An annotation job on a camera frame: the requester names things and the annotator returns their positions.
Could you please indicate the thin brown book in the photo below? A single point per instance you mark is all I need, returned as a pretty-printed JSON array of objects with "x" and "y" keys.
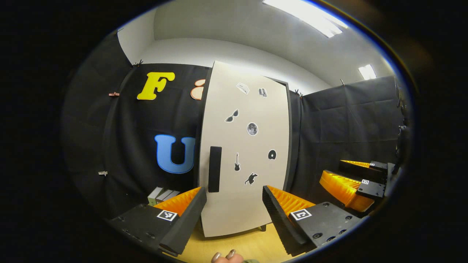
[{"x": 164, "y": 194}]

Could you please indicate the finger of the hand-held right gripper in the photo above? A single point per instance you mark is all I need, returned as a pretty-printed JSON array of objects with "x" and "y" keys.
[
  {"x": 356, "y": 171},
  {"x": 371, "y": 190}
]

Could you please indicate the green book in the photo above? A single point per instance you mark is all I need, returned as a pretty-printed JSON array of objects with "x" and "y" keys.
[{"x": 153, "y": 195}]

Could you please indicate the beige cabinet door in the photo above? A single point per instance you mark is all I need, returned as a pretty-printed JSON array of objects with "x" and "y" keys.
[{"x": 241, "y": 204}]

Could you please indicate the grey cabinet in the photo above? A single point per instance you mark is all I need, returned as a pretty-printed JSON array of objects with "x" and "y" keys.
[{"x": 289, "y": 146}]

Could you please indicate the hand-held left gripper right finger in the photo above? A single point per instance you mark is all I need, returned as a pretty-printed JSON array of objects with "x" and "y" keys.
[{"x": 281, "y": 223}]

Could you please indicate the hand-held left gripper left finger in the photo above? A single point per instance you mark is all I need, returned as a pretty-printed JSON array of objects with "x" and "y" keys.
[{"x": 186, "y": 223}]

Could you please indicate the black backdrop cloth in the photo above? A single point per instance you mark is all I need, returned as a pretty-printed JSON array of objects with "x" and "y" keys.
[{"x": 329, "y": 128}]

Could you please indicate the ceiling light panel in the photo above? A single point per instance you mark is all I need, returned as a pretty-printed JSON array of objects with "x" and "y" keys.
[
  {"x": 307, "y": 14},
  {"x": 367, "y": 72}
]

